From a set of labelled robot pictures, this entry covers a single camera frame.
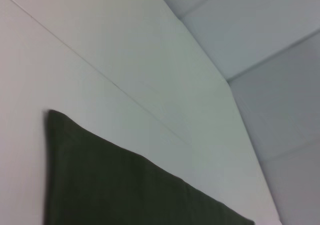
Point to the dark green t-shirt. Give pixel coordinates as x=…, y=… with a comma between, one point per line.
x=125, y=185

